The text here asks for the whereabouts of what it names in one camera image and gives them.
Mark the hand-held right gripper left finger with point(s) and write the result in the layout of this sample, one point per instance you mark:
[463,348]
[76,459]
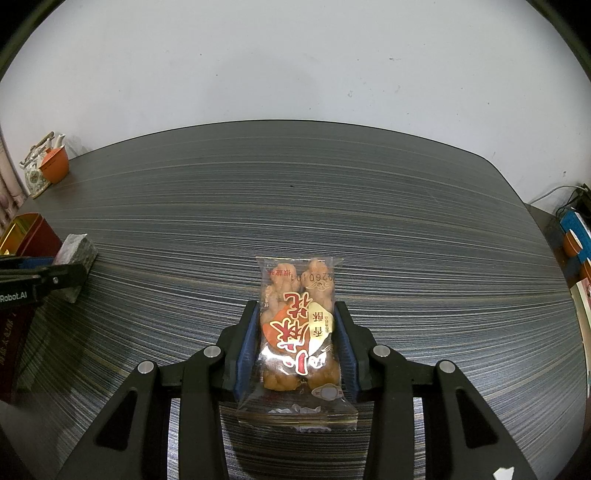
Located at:
[244,355]

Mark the blue and white box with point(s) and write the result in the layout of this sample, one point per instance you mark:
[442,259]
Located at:
[575,226]

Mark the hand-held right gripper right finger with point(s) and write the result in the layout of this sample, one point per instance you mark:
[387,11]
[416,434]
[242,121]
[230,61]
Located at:
[345,355]

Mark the clear fried twist snack packet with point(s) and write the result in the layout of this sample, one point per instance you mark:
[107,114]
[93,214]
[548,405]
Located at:
[295,332]

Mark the orange ceramic cup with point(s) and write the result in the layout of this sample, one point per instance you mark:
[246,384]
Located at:
[55,166]

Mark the patterned ceramic teapot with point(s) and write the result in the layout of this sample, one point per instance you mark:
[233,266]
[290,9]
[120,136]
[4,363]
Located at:
[34,177]

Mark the white paper scrap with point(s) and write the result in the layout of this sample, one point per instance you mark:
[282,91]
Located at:
[503,475]

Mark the pale patterned curtain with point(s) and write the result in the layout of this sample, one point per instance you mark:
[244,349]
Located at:
[7,184]

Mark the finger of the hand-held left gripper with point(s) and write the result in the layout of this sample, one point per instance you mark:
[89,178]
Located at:
[27,263]
[55,277]

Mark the red and gold tin box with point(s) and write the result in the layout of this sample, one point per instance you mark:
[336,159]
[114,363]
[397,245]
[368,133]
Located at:
[39,235]

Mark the dark brown cake packet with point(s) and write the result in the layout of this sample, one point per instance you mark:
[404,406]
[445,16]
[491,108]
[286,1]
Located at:
[76,251]

